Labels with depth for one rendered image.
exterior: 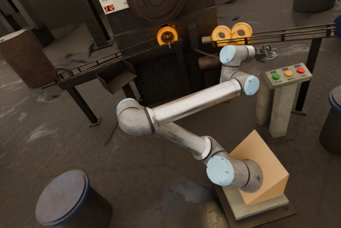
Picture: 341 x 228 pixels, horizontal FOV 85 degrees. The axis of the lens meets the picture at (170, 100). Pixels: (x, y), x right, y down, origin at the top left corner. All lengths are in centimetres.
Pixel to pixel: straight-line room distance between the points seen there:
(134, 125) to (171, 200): 87
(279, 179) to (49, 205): 128
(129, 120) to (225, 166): 56
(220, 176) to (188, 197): 49
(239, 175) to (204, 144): 24
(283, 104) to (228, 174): 68
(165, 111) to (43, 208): 95
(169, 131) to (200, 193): 66
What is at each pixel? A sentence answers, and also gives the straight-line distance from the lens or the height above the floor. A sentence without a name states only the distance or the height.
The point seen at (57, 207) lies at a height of 43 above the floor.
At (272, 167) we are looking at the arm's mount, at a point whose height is 34.
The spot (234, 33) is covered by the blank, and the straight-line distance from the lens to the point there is 164.
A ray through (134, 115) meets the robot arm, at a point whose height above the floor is 89.
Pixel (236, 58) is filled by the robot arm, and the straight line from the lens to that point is 102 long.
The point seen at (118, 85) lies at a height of 59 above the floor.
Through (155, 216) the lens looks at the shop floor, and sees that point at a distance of 152.
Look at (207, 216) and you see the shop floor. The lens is 145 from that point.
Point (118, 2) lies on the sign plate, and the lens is 182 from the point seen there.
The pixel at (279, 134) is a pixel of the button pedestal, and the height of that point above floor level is 4.
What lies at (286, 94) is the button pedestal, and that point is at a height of 46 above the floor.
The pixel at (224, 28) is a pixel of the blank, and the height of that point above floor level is 77.
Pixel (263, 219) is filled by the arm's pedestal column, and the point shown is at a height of 2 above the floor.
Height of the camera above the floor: 138
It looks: 39 degrees down
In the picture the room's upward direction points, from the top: 18 degrees counter-clockwise
